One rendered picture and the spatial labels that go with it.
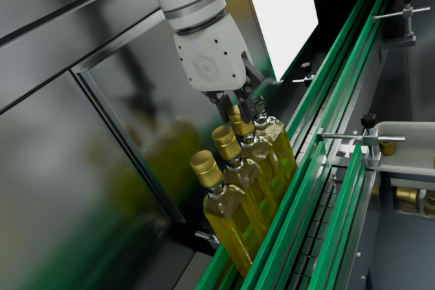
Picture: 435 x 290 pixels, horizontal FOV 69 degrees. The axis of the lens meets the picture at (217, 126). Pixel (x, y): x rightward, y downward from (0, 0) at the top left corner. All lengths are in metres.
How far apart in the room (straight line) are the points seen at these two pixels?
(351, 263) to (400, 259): 0.36
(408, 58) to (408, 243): 0.83
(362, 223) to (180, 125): 0.39
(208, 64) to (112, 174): 0.24
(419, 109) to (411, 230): 0.80
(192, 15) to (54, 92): 0.22
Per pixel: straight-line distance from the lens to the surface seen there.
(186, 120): 0.60
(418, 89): 1.65
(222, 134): 0.48
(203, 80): 0.48
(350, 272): 0.62
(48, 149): 0.49
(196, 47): 0.45
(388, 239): 1.01
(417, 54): 1.56
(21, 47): 0.45
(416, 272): 0.97
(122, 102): 0.51
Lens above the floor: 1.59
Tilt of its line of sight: 31 degrees down
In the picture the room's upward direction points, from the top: 25 degrees counter-clockwise
